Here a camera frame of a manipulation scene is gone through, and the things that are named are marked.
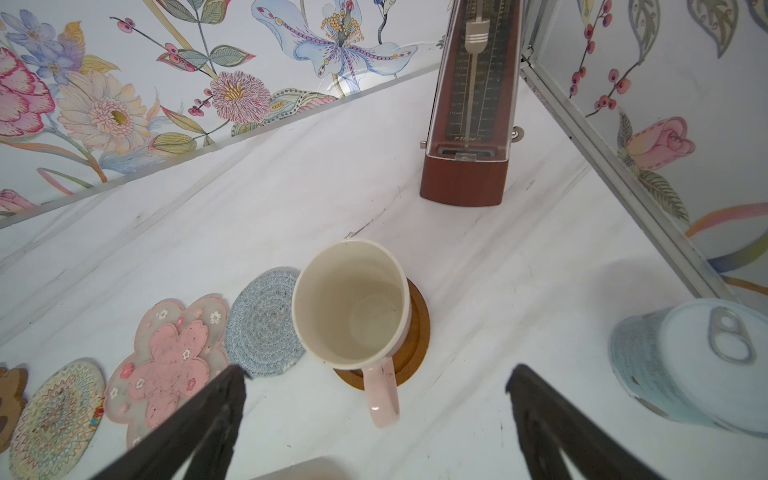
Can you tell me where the cork paw print coaster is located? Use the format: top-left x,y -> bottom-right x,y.
0,368 -> 28,452

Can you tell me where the grey round coaster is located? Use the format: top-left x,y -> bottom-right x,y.
225,267 -> 305,378

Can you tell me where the white ceramic lidded jar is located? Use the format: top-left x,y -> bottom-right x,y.
608,299 -> 767,438

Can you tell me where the brown wooden metronome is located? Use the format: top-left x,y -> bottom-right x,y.
420,0 -> 524,207

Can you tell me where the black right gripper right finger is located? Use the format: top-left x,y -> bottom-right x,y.
506,364 -> 660,479

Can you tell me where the brown wooden round coaster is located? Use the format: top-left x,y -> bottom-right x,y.
333,277 -> 432,392

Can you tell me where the cream mug pink handle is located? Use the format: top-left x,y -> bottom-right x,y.
292,238 -> 411,428

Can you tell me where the white embroidered round coaster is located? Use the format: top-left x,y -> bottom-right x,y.
9,359 -> 105,479

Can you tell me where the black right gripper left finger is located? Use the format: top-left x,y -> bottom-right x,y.
94,365 -> 248,479

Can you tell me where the pink flower coaster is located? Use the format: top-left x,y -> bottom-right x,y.
103,295 -> 229,449

